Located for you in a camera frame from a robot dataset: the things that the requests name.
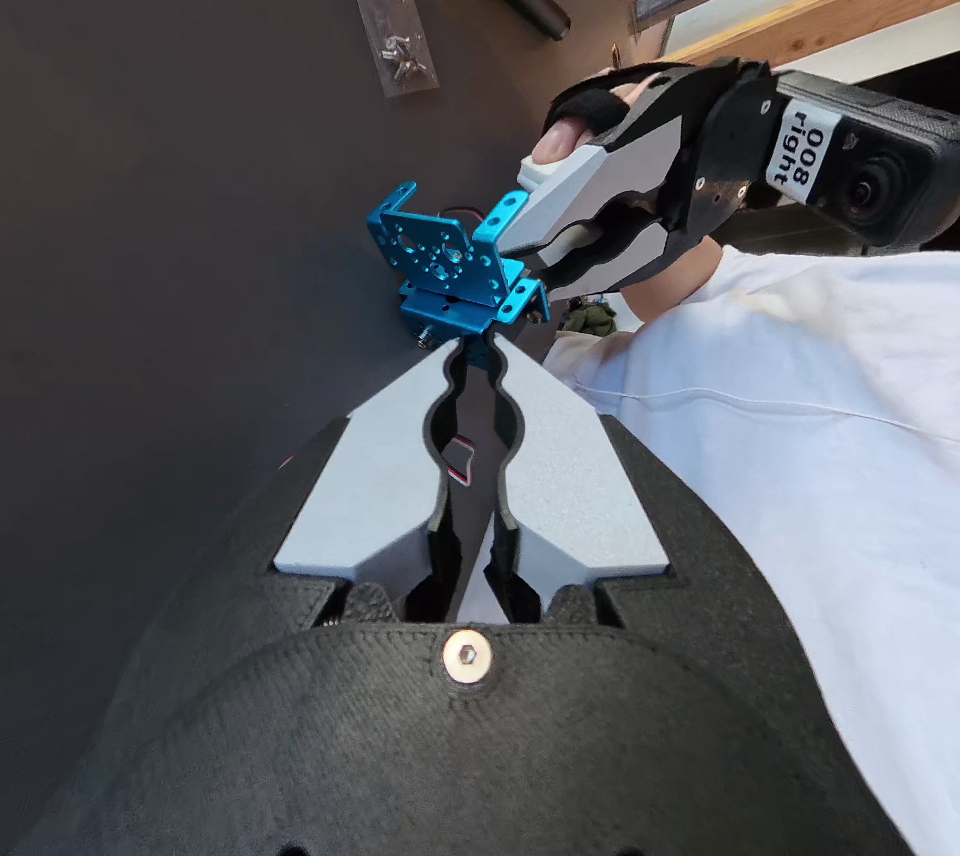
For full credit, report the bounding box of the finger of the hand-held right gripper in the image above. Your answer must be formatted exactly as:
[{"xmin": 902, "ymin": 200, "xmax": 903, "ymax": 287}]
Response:
[
  {"xmin": 536, "ymin": 196, "xmax": 672, "ymax": 304},
  {"xmin": 497, "ymin": 116, "xmax": 685, "ymax": 257}
]

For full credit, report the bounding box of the person's white shirt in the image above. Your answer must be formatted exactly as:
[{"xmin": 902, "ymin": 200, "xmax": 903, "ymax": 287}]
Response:
[{"xmin": 543, "ymin": 245, "xmax": 960, "ymax": 856}]

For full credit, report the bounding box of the white earbud cable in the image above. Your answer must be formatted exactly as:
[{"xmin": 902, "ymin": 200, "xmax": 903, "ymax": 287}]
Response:
[{"xmin": 573, "ymin": 384, "xmax": 960, "ymax": 435}]

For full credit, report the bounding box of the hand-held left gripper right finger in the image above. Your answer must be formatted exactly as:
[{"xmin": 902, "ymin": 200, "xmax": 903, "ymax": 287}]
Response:
[{"xmin": 480, "ymin": 333, "xmax": 670, "ymax": 606}]

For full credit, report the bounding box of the person's right forearm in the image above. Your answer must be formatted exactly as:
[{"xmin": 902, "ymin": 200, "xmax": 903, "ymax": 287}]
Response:
[{"xmin": 621, "ymin": 237, "xmax": 726, "ymax": 325}]

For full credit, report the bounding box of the dark desk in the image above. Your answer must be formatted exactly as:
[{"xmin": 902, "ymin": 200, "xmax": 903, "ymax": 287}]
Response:
[{"xmin": 0, "ymin": 0, "xmax": 631, "ymax": 835}]

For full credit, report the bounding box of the person's right hand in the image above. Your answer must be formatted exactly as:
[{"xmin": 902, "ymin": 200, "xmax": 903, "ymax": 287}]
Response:
[{"xmin": 532, "ymin": 73, "xmax": 655, "ymax": 166}]

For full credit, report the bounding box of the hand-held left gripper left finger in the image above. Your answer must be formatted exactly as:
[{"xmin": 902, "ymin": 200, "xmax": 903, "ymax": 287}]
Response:
[{"xmin": 273, "ymin": 339, "xmax": 462, "ymax": 606}]

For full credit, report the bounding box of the black servo with blue bracket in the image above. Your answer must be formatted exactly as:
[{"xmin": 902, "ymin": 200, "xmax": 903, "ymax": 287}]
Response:
[{"xmin": 366, "ymin": 180, "xmax": 552, "ymax": 371}]

